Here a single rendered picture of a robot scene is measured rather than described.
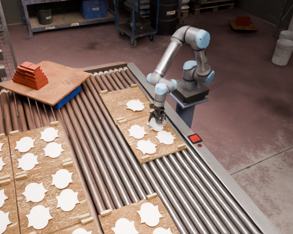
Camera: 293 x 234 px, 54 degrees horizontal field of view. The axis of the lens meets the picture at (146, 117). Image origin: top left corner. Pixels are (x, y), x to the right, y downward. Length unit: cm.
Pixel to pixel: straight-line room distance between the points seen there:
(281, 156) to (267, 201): 70
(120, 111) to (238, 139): 179
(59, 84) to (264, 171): 225
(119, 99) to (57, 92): 48
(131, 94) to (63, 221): 123
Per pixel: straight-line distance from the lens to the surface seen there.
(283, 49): 542
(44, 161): 193
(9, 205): 178
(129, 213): 163
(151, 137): 202
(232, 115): 396
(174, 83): 198
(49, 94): 231
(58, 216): 166
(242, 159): 338
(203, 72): 230
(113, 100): 236
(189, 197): 175
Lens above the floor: 230
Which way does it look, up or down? 39 degrees down
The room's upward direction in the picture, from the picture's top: 3 degrees clockwise
